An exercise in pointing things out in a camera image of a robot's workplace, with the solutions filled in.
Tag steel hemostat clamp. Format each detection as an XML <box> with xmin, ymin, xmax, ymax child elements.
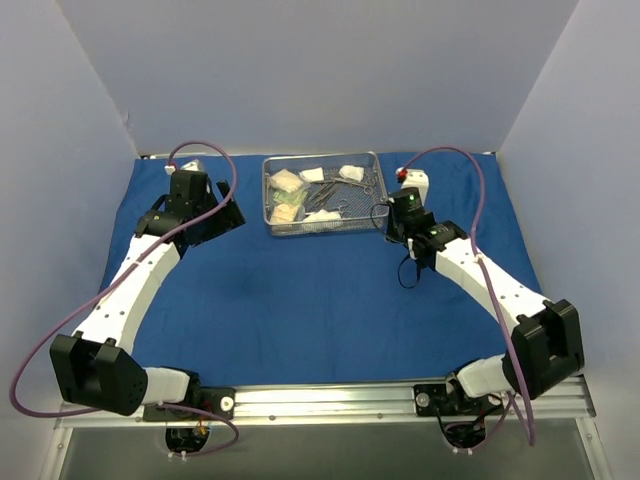
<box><xmin>338</xmin><ymin>199</ymin><xmax>351</xmax><ymax>218</ymax></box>

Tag steel surgical scissors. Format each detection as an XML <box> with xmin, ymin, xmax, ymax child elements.
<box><xmin>306</xmin><ymin>182</ymin><xmax>338</xmax><ymax>206</ymax></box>

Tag steel mesh instrument tray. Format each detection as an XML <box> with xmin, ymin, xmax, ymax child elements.
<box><xmin>262</xmin><ymin>152</ymin><xmax>387</xmax><ymax>236</ymax></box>

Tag blue surgical drape cloth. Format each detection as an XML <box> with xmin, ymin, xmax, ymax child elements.
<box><xmin>69</xmin><ymin>150</ymin><xmax>581</xmax><ymax>394</ymax></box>

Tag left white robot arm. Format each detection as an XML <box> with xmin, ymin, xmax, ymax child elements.
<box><xmin>49</xmin><ymin>160</ymin><xmax>245</xmax><ymax>419</ymax></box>

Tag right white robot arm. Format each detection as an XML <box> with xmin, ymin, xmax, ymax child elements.
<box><xmin>387</xmin><ymin>187</ymin><xmax>585</xmax><ymax>413</ymax></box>

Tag white gauze roll right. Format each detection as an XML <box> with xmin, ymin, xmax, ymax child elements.
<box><xmin>339</xmin><ymin>165</ymin><xmax>365</xmax><ymax>182</ymax></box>

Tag white gauze roll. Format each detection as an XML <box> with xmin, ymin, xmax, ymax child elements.
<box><xmin>299</xmin><ymin>167</ymin><xmax>324</xmax><ymax>183</ymax></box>
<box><xmin>339</xmin><ymin>165</ymin><xmax>365</xmax><ymax>182</ymax></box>

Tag white gauze pad front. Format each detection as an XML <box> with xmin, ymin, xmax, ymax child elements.
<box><xmin>303</xmin><ymin>209</ymin><xmax>342</xmax><ymax>223</ymax></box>

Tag peach gauze pack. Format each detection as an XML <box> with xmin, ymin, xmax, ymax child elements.
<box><xmin>269</xmin><ymin>203</ymin><xmax>300</xmax><ymax>224</ymax></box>

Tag cream gauze pack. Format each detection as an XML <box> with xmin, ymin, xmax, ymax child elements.
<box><xmin>269</xmin><ymin>169</ymin><xmax>308</xmax><ymax>193</ymax></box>

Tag green paper packet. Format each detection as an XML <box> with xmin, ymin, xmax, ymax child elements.
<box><xmin>272</xmin><ymin>190</ymin><xmax>308</xmax><ymax>206</ymax></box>

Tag white gauze roll middle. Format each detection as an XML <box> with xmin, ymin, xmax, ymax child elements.
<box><xmin>299</xmin><ymin>167</ymin><xmax>324</xmax><ymax>183</ymax></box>

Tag black wrist loop cable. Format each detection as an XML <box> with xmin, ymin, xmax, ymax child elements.
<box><xmin>369</xmin><ymin>202</ymin><xmax>424</xmax><ymax>290</ymax></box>

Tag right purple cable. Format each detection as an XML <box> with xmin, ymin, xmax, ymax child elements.
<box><xmin>397</xmin><ymin>145</ymin><xmax>537</xmax><ymax>447</ymax></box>

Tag purple cable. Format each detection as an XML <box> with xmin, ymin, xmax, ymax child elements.
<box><xmin>8</xmin><ymin>140</ymin><xmax>241</xmax><ymax>457</ymax></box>
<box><xmin>397</xmin><ymin>145</ymin><xmax>537</xmax><ymax>447</ymax></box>

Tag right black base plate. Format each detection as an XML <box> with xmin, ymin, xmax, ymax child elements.
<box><xmin>412</xmin><ymin>381</ymin><xmax>504</xmax><ymax>417</ymax></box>

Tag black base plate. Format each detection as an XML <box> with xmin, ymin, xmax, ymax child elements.
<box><xmin>142</xmin><ymin>387</ymin><xmax>236</xmax><ymax>422</ymax></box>
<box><xmin>412</xmin><ymin>381</ymin><xmax>504</xmax><ymax>417</ymax></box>

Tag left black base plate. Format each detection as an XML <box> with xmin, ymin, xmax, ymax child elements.
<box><xmin>142</xmin><ymin>387</ymin><xmax>236</xmax><ymax>422</ymax></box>

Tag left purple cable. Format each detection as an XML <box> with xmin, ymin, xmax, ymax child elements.
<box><xmin>8</xmin><ymin>140</ymin><xmax>241</xmax><ymax>457</ymax></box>

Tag aluminium front rail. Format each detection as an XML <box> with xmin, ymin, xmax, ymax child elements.
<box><xmin>52</xmin><ymin>377</ymin><xmax>596</xmax><ymax>431</ymax></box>

